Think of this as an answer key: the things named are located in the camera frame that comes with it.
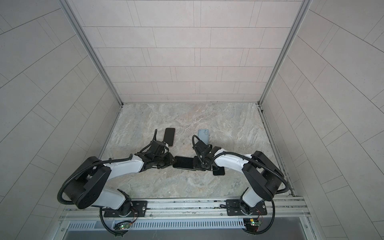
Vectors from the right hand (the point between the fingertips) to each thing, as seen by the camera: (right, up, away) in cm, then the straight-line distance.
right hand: (193, 169), depth 84 cm
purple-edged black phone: (-16, +17, +13) cm, 27 cm away
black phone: (+16, -1, -1) cm, 16 cm away
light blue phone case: (+6, +17, +15) cm, 24 cm away
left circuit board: (-29, -17, -20) cm, 39 cm away
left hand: (-8, +5, +3) cm, 9 cm away
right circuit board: (+28, -19, -15) cm, 37 cm away
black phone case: (-3, 0, 0) cm, 3 cm away
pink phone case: (-16, +17, +13) cm, 27 cm away
